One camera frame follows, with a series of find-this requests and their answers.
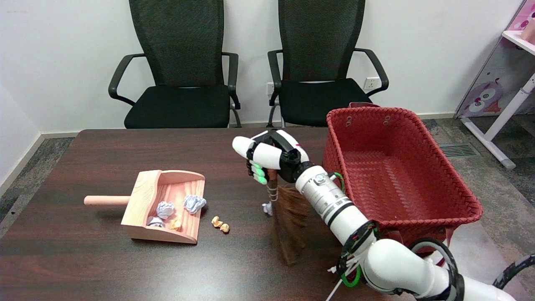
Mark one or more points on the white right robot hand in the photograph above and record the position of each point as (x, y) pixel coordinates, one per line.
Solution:
(267, 154)

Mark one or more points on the white paper ball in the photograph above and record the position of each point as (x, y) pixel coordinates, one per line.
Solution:
(155, 222)
(193, 203)
(165, 209)
(266, 207)

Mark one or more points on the brown straw hand broom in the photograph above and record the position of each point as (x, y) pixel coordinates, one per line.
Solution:
(290, 225)

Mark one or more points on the yellow paper ball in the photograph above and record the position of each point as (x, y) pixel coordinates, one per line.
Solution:
(225, 228)
(216, 221)
(176, 224)

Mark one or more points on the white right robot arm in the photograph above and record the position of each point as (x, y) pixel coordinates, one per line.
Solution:
(330, 196)

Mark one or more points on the wooden dustpan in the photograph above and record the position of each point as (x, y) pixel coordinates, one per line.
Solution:
(142, 200)

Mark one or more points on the black mesh office chair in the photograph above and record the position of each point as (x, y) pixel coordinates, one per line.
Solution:
(179, 104)
(317, 100)

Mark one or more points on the red woven basket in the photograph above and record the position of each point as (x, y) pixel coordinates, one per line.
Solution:
(397, 175)

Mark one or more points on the floor vent grille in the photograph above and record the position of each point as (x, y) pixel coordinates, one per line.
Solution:
(459, 150)

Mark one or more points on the white desk leg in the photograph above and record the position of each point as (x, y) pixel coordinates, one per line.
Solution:
(501, 121)

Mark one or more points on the pink owl print shelf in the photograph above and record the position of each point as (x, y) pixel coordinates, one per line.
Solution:
(493, 75)

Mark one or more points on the pink cup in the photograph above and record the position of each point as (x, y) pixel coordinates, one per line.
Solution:
(530, 31)

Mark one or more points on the white wall socket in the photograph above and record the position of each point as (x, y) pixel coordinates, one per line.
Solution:
(371, 83)
(270, 88)

